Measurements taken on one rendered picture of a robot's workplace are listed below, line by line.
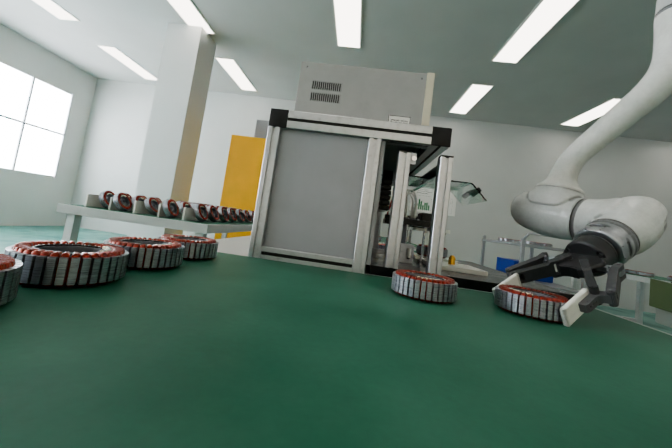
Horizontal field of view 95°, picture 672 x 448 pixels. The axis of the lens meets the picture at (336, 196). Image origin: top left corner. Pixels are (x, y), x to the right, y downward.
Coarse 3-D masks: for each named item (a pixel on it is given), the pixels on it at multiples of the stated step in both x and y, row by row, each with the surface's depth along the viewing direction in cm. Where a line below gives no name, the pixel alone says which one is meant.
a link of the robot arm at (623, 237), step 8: (592, 224) 62; (600, 224) 61; (608, 224) 60; (616, 224) 60; (584, 232) 62; (592, 232) 60; (600, 232) 59; (608, 232) 58; (616, 232) 58; (624, 232) 58; (632, 232) 59; (608, 240) 58; (616, 240) 57; (624, 240) 57; (632, 240) 58; (616, 248) 58; (624, 248) 57; (632, 248) 58; (624, 256) 57; (632, 256) 59
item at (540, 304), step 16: (496, 288) 54; (512, 288) 53; (528, 288) 56; (496, 304) 53; (512, 304) 50; (528, 304) 48; (544, 304) 47; (560, 304) 47; (544, 320) 48; (560, 320) 47
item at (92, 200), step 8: (88, 200) 182; (96, 200) 188; (112, 200) 181; (112, 208) 181; (136, 208) 180; (144, 208) 187; (160, 208) 178; (184, 208) 177; (192, 208) 185; (160, 216) 179; (184, 216) 177; (192, 216) 186
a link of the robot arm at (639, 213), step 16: (576, 208) 70; (592, 208) 67; (608, 208) 64; (624, 208) 63; (640, 208) 62; (656, 208) 62; (576, 224) 69; (624, 224) 60; (640, 224) 60; (656, 224) 60; (640, 240) 59; (656, 240) 61
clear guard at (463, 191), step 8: (416, 176) 112; (408, 184) 131; (432, 184) 123; (456, 184) 115; (464, 184) 113; (472, 184) 110; (456, 192) 129; (464, 192) 122; (472, 192) 115; (464, 200) 127; (472, 200) 120; (480, 200) 113
